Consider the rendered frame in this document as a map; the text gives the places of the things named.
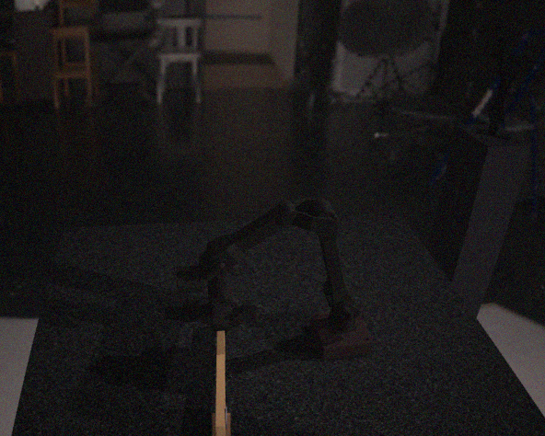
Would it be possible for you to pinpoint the long wooden plank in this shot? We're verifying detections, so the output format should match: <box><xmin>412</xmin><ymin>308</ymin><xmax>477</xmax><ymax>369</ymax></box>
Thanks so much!
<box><xmin>215</xmin><ymin>331</ymin><xmax>226</xmax><ymax>436</ymax></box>

